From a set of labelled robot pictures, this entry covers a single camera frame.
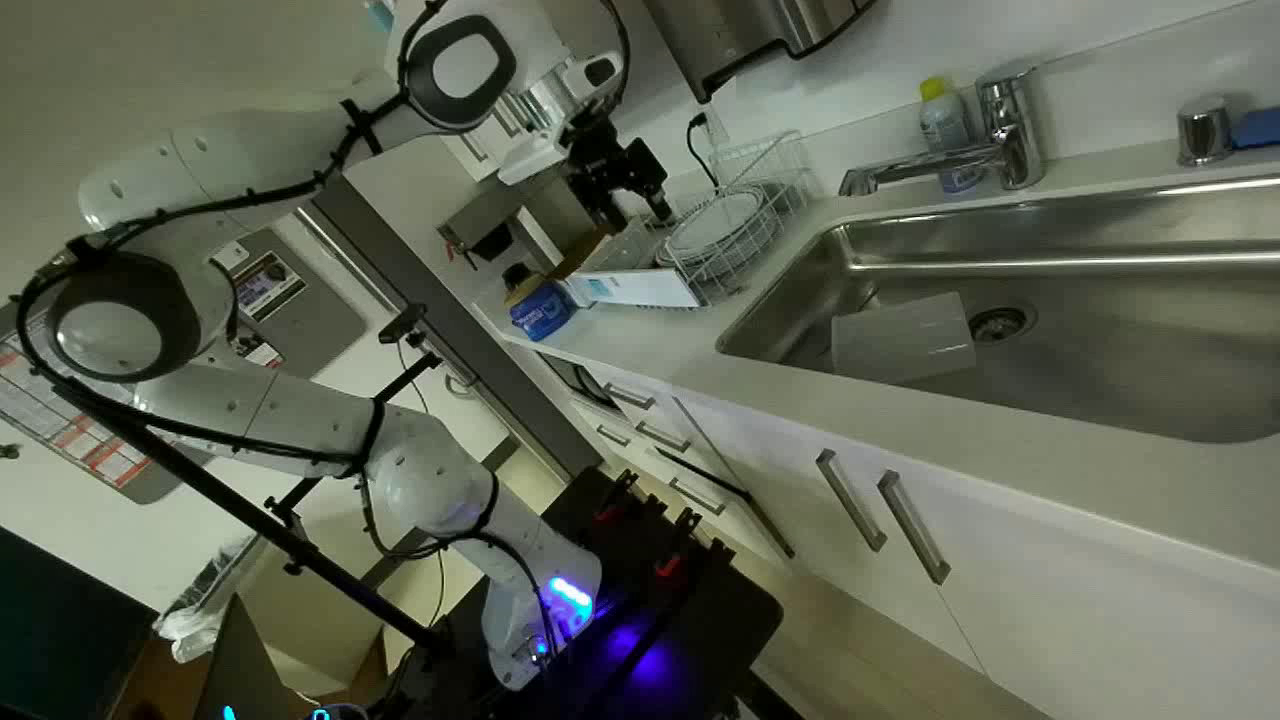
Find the steel paper towel dispenser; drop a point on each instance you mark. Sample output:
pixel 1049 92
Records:
pixel 746 40

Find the soap bottle with yellow cap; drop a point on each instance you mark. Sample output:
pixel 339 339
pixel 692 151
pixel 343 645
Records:
pixel 940 121

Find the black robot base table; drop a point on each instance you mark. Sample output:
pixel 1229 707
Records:
pixel 721 626

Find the large white red poster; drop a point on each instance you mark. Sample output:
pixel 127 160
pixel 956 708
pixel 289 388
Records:
pixel 32 402

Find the brown cardboard box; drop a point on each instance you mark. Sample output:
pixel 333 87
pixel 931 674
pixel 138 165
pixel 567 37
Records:
pixel 323 626

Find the black stand pole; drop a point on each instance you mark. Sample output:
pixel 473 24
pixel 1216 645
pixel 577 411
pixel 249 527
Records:
pixel 203 473

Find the dark monitor screen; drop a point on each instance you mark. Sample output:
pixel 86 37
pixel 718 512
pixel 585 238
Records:
pixel 64 643

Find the blue sponge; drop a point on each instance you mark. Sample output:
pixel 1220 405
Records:
pixel 1256 131

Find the stainless steel sink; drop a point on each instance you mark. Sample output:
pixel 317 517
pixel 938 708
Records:
pixel 1064 361

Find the small metal cup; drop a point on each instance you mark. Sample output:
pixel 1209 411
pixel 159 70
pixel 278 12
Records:
pixel 1207 133

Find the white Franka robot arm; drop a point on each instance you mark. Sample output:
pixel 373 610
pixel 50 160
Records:
pixel 266 405

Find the small white red poster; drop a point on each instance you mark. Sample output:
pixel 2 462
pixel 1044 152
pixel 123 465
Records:
pixel 109 462

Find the stack of white papers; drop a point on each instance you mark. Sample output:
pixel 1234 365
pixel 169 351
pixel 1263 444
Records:
pixel 203 612

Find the white sheet in sink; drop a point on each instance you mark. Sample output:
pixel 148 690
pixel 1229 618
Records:
pixel 902 341

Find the black stand side bracket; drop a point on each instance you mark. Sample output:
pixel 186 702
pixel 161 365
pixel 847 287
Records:
pixel 403 384

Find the blue and white box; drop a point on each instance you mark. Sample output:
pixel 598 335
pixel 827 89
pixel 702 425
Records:
pixel 546 310

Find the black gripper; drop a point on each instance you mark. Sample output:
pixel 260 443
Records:
pixel 613 152

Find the grey notice board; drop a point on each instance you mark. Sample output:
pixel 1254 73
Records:
pixel 323 326

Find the dark small poster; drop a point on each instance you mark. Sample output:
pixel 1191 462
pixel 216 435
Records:
pixel 266 287

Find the chrome sink faucet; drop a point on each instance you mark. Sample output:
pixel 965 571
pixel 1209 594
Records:
pixel 1002 142

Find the white countertop appliance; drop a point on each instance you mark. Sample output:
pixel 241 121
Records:
pixel 500 243

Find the black clamp red grip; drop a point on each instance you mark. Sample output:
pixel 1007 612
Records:
pixel 611 506
pixel 668 558

